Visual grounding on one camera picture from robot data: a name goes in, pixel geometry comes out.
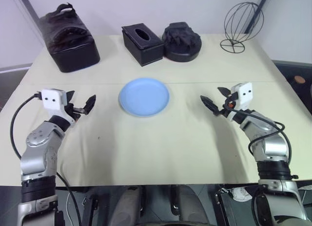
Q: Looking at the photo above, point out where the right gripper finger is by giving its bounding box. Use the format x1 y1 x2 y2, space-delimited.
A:
217 87 232 97
200 95 219 115

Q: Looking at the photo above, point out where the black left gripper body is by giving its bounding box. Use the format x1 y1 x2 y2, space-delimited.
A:
63 103 88 123

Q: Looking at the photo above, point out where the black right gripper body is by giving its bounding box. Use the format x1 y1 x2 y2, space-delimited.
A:
218 92 238 117

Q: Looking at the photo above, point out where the light blue round plate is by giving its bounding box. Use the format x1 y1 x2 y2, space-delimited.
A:
118 77 171 118

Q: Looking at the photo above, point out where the black leather bag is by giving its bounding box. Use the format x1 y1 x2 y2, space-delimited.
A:
38 2 101 73

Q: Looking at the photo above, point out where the black round base with cloth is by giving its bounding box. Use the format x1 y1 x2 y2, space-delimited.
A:
161 21 203 63

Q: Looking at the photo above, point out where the cream tablecloth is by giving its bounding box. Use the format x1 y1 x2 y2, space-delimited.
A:
0 33 312 188

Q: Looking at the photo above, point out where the black tissue box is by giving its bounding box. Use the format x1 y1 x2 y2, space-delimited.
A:
121 22 164 67

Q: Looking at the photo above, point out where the white object under table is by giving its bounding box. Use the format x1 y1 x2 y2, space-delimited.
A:
231 186 254 202

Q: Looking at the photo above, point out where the black box under table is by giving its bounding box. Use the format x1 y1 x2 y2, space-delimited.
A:
214 187 236 226

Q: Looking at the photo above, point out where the grey rounded shape under table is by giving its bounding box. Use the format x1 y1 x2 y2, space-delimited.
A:
113 186 143 226

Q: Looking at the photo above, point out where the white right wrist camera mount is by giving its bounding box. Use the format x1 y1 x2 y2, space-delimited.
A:
226 82 253 121

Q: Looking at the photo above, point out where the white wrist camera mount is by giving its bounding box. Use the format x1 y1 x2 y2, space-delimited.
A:
226 82 253 121
40 89 75 124

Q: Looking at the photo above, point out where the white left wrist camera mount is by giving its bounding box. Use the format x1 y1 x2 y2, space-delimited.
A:
40 89 75 124

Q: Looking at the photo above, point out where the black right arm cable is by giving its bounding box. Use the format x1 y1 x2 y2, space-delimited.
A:
229 108 293 168

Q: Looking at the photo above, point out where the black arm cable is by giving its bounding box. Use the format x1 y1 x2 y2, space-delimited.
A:
229 108 293 168
9 92 43 160

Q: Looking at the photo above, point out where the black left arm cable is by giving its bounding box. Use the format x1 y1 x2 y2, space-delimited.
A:
9 92 43 160

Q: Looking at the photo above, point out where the black wire sphere stand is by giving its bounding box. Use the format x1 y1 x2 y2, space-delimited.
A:
220 1 265 54

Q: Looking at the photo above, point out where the dark diagonal wall bar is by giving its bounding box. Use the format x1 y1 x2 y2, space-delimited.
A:
243 0 269 35

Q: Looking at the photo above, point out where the black bracket under table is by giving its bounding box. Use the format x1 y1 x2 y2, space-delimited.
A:
81 186 104 226

